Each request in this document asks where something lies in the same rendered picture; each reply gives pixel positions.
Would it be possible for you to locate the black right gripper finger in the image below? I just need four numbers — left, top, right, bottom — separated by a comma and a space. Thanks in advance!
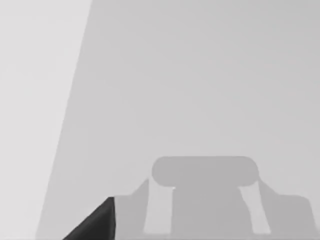
61, 196, 117, 240

